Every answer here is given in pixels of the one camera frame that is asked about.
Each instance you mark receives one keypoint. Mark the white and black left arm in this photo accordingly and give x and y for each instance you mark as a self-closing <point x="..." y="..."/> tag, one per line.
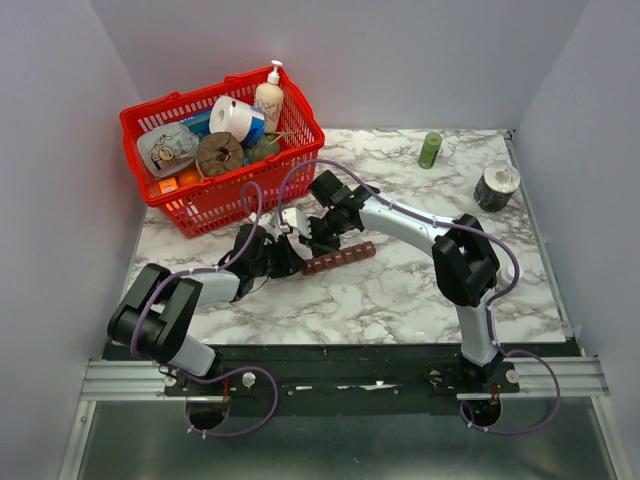
<point x="154" y="316"/>

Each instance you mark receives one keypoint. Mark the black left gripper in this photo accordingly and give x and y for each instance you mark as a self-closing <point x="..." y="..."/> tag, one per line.
<point x="290" y="262"/>

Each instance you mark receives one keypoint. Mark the aluminium extrusion rail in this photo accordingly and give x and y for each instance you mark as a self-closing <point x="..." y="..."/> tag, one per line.
<point x="526" y="378"/>
<point x="115" y="381"/>

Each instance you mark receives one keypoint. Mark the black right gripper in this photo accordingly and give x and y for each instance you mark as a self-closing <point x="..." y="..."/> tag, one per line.
<point x="319" y="248"/>

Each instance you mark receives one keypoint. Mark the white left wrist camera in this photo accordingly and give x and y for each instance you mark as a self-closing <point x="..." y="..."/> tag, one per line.
<point x="270" y="223"/>

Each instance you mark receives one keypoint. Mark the camouflage tape roll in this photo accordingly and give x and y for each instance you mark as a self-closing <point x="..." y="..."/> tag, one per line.
<point x="496" y="186"/>

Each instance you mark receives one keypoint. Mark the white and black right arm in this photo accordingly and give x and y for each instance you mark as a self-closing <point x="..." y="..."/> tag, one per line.
<point x="464" y="261"/>

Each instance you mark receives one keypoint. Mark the green leafy vegetable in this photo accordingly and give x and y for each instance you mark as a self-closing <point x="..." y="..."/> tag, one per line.
<point x="268" y="145"/>

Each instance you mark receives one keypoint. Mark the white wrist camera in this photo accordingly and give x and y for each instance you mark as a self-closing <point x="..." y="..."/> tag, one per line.
<point x="270" y="223"/>
<point x="294" y="220"/>

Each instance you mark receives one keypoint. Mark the white printed snack bag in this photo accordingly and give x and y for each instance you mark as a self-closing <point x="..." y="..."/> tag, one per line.
<point x="168" y="149"/>

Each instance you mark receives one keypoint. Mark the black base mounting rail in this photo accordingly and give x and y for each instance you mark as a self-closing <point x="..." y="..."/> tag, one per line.
<point x="347" y="380"/>

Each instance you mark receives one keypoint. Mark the left aluminium extrusion rail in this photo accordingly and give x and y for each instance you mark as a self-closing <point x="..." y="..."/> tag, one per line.
<point x="115" y="381"/>

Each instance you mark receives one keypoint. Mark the small orange box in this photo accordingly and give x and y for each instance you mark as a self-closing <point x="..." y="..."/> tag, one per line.
<point x="167" y="185"/>

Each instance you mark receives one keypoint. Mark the white pill bottle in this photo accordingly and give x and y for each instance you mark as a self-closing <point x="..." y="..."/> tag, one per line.
<point x="506" y="276"/>

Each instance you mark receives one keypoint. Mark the orange fruit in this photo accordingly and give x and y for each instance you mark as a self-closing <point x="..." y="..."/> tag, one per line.
<point x="189" y="176"/>

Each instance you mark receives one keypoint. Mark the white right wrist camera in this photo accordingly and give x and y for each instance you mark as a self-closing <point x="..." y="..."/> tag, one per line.
<point x="294" y="220"/>

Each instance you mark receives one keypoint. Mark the green cylindrical bottle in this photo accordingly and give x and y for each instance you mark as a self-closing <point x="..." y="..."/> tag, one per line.
<point x="429" y="150"/>

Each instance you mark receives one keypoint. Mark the blue package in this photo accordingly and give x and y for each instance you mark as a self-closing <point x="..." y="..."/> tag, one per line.
<point x="198" y="124"/>

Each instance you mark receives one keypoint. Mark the white toilet paper roll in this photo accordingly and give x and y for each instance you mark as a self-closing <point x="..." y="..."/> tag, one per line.
<point x="246" y="123"/>

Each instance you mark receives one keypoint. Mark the white pump lotion bottle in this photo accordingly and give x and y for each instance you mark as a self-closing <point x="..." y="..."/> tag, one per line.
<point x="269" y="98"/>

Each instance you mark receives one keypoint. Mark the red weekly pill organizer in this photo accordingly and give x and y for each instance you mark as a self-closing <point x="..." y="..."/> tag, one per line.
<point x="342" y="257"/>

